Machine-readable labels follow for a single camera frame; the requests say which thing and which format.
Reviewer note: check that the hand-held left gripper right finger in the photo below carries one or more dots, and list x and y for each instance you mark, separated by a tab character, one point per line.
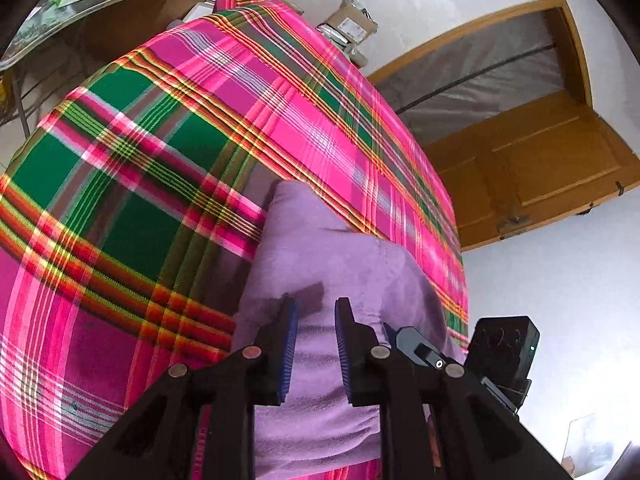
344	350

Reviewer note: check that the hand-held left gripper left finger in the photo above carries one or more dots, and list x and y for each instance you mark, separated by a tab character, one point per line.
287	350

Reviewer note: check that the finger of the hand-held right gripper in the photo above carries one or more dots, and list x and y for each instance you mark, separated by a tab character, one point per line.
417	345

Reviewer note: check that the purple fleece garment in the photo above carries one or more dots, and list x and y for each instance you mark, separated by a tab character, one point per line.
320	270

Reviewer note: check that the wooden door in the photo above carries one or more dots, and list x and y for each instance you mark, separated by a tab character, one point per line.
540	170

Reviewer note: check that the pink green plaid bed sheet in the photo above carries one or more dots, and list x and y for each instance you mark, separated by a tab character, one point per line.
175	135

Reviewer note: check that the clear plastic door curtain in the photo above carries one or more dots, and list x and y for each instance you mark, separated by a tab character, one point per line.
475	75

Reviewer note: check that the tan parcel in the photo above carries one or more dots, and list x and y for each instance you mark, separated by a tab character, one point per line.
357	55

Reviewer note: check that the white plastic parcel bag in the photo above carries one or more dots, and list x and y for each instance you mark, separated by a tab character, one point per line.
335	35

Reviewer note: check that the brown cardboard box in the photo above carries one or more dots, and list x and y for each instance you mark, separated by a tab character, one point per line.
352	22

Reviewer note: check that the small white box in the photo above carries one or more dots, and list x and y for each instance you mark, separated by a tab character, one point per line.
202	10

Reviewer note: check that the wooden wardrobe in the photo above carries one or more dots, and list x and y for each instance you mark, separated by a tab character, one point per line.
150	20

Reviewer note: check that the yellow box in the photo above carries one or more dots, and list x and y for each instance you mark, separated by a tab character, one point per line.
4	89

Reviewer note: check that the glass-top side table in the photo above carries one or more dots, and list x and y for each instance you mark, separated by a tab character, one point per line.
90	7

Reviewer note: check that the wooden door frame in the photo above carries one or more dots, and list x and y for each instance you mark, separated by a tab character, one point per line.
575	45

